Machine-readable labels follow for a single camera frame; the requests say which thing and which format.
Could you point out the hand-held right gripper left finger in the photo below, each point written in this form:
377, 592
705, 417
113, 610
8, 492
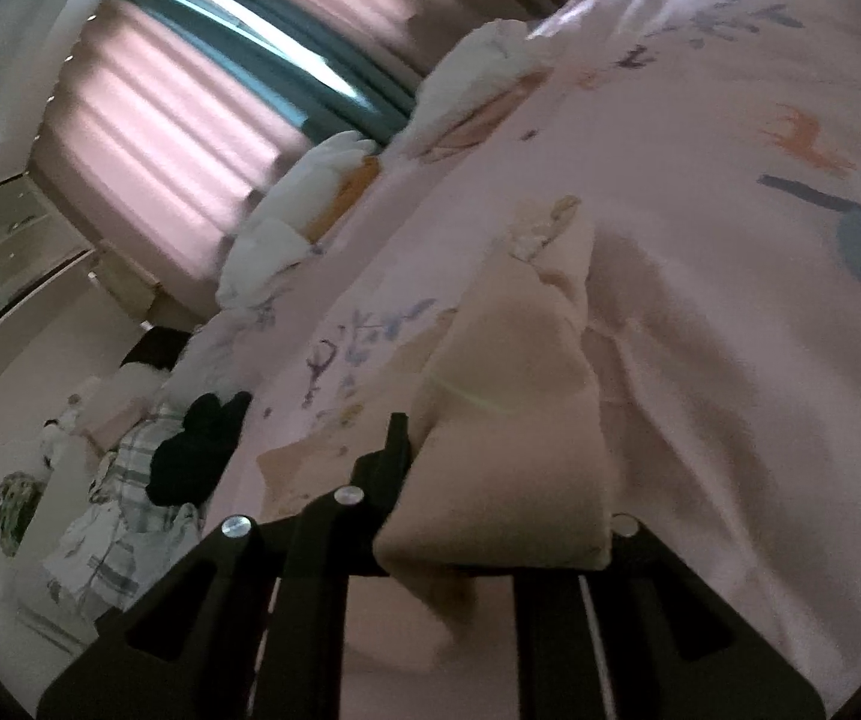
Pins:
385, 481

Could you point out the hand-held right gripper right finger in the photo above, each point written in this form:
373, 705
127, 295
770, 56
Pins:
648, 581

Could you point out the pink printed bed cover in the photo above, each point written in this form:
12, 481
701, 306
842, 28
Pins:
700, 315

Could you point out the pink curtain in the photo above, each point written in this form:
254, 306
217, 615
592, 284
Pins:
138, 127

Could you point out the black cloth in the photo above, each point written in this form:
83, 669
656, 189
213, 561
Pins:
190, 457

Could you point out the plaid cloth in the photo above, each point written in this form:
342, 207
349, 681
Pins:
115, 540

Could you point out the cream cartoon print garment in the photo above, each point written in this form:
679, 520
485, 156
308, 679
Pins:
505, 427

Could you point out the green patterned bag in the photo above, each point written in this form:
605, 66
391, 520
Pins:
18, 510

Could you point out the beige pleated cloth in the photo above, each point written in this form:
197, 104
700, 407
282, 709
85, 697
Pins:
126, 285

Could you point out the white and orange pillow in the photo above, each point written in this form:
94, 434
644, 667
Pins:
288, 202

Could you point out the white folded cloth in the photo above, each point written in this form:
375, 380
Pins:
475, 64

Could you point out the teal curtain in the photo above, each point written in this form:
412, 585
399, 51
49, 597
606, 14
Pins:
288, 67

